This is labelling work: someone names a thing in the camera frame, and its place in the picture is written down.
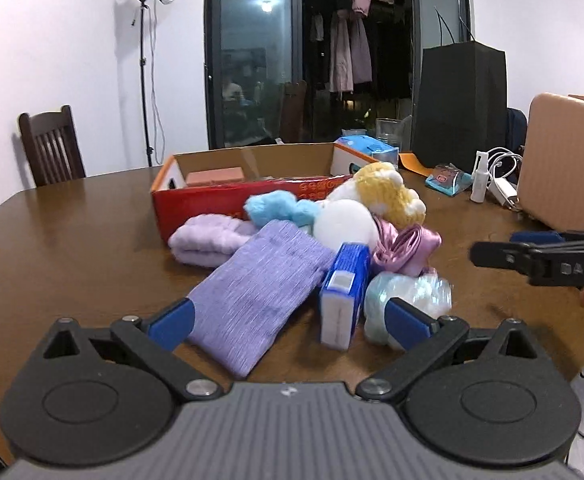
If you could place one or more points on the white spray bottle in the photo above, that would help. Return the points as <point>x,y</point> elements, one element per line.
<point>480,176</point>

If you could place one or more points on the hanging pink clothes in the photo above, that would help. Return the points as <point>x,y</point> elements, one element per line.
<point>350,52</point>

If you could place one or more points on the yellow white plush toy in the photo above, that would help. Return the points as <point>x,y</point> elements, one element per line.
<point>381,189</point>

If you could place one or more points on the black paper bag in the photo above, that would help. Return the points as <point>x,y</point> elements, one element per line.
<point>462,104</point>

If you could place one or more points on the lilac fluffy towel headband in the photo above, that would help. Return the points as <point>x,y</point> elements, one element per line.
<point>209,240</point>

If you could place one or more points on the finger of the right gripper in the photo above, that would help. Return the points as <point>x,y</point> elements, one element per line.
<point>546,258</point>

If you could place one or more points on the red cardboard box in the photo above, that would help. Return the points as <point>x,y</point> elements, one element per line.
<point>310,171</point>

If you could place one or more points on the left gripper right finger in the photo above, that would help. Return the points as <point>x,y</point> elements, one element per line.
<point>429,344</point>

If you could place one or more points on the teal snack packet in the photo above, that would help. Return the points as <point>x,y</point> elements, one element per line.
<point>449,180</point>

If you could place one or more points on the purple woven fabric pouch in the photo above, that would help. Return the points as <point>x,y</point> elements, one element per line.
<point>241,306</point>

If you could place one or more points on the blue wet wipes pack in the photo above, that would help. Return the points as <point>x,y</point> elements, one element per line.
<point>367,147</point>

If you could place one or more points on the light blue fluffy plush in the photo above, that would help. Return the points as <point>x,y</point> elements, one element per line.
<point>280,205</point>

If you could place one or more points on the blue tissue pack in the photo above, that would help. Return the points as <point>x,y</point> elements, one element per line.
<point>341,295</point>

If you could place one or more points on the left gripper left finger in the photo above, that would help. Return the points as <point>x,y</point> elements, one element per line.
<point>149,344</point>

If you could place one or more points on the purple satin scrunchie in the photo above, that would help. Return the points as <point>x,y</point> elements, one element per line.
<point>404,251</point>

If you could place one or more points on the white charger with cable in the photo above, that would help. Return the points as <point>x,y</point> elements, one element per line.
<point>503,166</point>

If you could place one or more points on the clear plastic cup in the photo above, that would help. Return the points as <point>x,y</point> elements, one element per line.
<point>389,131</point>

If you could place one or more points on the clear plastic bag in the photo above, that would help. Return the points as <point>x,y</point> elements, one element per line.
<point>406,299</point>

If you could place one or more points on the dark wooden chair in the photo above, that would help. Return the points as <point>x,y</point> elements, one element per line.
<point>51,147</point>

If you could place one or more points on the white foam cylinder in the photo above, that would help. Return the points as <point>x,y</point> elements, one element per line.
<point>345,221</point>

